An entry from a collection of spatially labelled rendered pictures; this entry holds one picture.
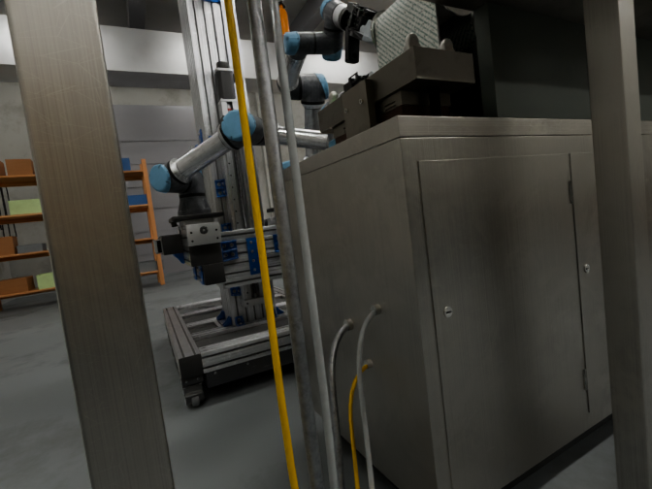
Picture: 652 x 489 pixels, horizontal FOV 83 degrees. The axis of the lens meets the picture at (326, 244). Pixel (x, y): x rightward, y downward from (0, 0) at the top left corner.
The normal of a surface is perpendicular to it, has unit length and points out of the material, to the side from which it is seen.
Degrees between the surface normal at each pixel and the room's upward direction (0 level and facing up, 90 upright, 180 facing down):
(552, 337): 90
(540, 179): 90
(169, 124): 90
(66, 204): 90
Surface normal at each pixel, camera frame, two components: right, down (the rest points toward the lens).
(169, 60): 0.44, 0.01
